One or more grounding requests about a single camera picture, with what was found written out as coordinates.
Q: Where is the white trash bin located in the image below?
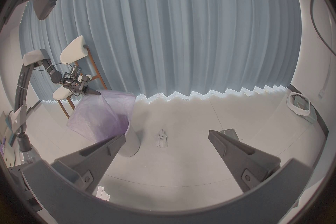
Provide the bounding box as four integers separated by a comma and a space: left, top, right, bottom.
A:
115, 102, 141, 158

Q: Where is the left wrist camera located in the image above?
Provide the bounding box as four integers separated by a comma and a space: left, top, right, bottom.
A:
69, 65, 82, 78

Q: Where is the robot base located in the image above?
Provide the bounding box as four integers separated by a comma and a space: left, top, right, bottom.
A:
0, 111, 44, 214

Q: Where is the pale blue curtain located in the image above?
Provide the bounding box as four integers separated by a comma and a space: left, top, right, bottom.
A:
18, 0, 302, 106

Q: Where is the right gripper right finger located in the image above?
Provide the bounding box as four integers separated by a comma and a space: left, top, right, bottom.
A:
208, 130, 281, 193

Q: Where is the white wooden chair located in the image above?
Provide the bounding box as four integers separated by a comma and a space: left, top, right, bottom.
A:
52, 35, 108, 119

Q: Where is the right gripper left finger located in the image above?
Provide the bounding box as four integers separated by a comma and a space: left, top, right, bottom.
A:
51, 134, 126, 195

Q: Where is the white plastic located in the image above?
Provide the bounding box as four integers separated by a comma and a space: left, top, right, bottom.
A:
155, 128, 169, 149

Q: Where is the purple plastic bag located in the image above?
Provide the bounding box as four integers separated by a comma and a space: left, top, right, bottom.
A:
67, 90, 136, 143

